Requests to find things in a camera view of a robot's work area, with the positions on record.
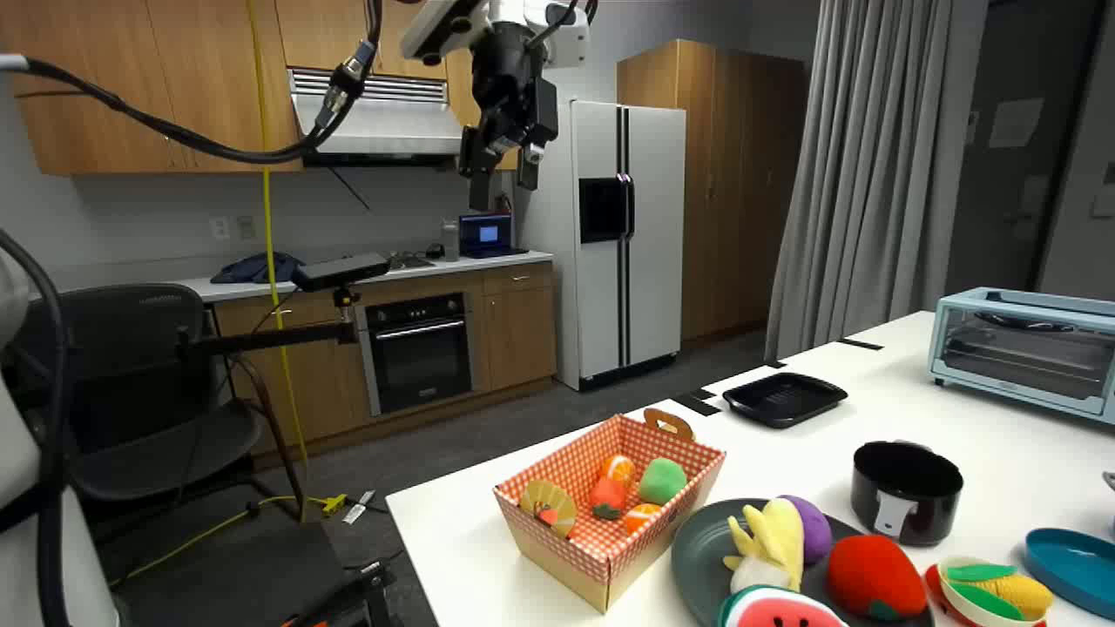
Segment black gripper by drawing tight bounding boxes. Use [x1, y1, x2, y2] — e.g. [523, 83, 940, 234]
[460, 25, 557, 194]

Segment yellow banana plush toy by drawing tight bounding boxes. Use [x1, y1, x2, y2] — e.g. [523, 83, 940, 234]
[723, 495, 807, 596]

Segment orange red plush toy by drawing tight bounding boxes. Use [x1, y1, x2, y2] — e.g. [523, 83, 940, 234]
[587, 449, 640, 522]

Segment yellow brown slice plush toy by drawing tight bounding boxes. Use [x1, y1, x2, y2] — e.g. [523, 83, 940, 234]
[515, 479, 581, 540]

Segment green round plush toy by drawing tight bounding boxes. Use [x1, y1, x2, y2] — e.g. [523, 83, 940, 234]
[639, 453, 690, 510]

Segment small orange plush toy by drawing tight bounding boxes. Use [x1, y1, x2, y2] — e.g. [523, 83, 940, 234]
[622, 497, 667, 536]

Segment orange checkered cardboard box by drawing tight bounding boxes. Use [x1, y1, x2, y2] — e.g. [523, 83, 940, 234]
[493, 407, 730, 618]

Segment purple eggplant plush toy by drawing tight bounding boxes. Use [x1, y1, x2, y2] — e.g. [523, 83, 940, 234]
[780, 493, 835, 568]

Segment black toy pot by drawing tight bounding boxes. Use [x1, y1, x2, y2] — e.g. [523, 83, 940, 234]
[852, 439, 970, 552]

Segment watermelon slice plush toy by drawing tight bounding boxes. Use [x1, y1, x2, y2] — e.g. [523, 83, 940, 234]
[714, 582, 852, 627]

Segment red tomato plush toy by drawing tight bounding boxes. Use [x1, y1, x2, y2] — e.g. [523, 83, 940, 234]
[822, 533, 933, 623]

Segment blue countertop appliance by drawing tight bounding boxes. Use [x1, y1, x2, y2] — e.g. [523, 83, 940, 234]
[455, 210, 515, 263]

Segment silver range hood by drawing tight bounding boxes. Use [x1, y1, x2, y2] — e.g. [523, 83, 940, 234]
[287, 68, 466, 168]

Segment white double door fridge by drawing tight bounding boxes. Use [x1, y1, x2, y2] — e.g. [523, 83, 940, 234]
[518, 99, 690, 393]

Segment wooden base cabinets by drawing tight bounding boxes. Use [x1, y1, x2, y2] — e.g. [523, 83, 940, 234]
[213, 257, 560, 460]

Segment black built-in oven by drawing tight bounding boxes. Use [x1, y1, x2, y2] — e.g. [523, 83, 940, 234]
[363, 289, 475, 417]

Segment dark blue cloth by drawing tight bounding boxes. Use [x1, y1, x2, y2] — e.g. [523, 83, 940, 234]
[208, 251, 307, 289]

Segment grey curtain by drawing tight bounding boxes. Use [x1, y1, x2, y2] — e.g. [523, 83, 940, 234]
[764, 0, 991, 364]

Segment black baking tray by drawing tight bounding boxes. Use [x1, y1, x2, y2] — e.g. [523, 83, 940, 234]
[723, 368, 852, 432]

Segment black office chair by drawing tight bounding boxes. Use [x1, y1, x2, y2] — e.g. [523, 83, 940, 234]
[20, 280, 307, 552]

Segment dark grey plate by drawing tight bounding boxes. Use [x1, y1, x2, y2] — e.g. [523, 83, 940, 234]
[668, 495, 936, 627]

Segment black metal cart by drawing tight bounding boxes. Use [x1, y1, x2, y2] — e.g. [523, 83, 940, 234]
[107, 517, 396, 627]

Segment white paper sign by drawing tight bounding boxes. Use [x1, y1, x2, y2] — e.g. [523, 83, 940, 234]
[987, 99, 1047, 151]

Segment light blue toaster oven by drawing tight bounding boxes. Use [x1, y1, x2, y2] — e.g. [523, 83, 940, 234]
[927, 286, 1115, 429]

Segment teal round container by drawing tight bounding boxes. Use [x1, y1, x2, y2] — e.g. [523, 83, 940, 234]
[1020, 526, 1115, 620]

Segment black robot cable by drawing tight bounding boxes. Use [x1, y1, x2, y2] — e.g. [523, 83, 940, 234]
[0, 0, 388, 168]

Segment yellow cable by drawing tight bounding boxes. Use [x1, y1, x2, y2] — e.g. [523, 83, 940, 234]
[115, 0, 352, 584]

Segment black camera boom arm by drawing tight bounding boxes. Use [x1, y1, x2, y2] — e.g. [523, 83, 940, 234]
[172, 322, 363, 364]

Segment wooden wall cabinets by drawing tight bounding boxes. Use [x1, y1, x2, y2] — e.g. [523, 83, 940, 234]
[0, 0, 532, 181]

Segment thick black hose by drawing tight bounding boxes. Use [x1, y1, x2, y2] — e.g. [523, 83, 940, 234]
[0, 222, 84, 627]

